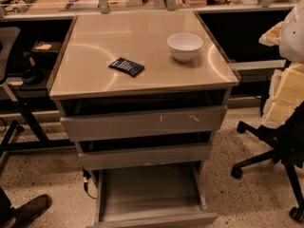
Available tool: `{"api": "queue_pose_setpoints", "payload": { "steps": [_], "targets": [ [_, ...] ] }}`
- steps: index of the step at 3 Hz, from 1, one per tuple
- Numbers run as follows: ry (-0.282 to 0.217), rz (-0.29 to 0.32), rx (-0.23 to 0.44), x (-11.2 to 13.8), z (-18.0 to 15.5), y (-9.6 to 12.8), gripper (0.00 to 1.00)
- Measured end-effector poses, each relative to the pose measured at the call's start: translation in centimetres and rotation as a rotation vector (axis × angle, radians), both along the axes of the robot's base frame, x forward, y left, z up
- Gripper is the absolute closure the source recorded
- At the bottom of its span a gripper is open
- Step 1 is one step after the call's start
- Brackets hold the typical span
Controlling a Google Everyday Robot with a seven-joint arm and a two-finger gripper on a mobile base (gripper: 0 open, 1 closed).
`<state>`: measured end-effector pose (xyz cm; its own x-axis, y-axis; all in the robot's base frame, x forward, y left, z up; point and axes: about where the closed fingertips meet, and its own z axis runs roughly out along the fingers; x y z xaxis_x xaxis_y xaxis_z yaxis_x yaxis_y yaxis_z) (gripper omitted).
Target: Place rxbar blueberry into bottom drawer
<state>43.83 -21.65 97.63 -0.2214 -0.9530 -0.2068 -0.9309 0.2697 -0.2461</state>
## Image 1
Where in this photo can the middle grey drawer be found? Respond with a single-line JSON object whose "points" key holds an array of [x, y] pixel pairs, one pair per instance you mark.
{"points": [[145, 156]]}

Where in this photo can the open bottom grey drawer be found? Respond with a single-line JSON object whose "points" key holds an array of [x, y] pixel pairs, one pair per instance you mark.
{"points": [[157, 196]]}

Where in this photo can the brown shoe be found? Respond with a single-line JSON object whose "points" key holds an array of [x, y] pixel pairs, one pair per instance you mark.
{"points": [[22, 216]]}

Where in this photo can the black office chair right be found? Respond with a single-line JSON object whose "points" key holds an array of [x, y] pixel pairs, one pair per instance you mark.
{"points": [[287, 142]]}

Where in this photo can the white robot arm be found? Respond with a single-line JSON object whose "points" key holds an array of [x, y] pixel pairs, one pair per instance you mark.
{"points": [[287, 86]]}

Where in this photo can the white ceramic bowl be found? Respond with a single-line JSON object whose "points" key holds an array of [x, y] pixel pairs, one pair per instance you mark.
{"points": [[184, 46]]}

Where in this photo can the black box under desk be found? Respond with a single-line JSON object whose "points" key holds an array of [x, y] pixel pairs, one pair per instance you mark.
{"points": [[46, 52]]}

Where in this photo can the top grey drawer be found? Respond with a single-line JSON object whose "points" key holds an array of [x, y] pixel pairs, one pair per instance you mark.
{"points": [[143, 123]]}

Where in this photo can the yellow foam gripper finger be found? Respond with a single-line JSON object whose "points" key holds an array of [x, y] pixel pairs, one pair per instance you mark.
{"points": [[286, 88]]}

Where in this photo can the grey drawer cabinet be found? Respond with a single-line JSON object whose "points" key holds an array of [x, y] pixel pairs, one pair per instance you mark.
{"points": [[84, 84]]}

